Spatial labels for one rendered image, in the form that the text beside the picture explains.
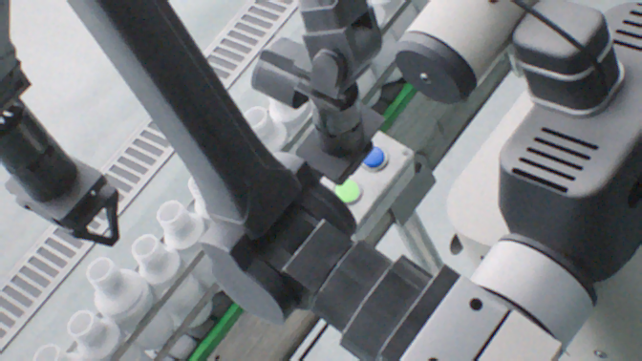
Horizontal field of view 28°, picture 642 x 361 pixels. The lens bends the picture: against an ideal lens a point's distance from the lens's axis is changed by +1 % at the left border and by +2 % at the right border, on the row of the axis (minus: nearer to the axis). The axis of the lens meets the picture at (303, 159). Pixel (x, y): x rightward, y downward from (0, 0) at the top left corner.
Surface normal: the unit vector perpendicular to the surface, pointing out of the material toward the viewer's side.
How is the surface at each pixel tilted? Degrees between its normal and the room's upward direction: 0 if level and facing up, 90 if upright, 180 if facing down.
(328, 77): 66
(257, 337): 90
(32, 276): 0
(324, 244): 30
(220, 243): 6
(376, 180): 20
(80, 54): 0
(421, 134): 90
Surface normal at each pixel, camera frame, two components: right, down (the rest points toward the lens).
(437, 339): 0.04, -0.36
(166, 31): 0.68, 0.16
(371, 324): -0.29, 0.12
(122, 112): -0.36, -0.59
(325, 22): -0.47, 0.48
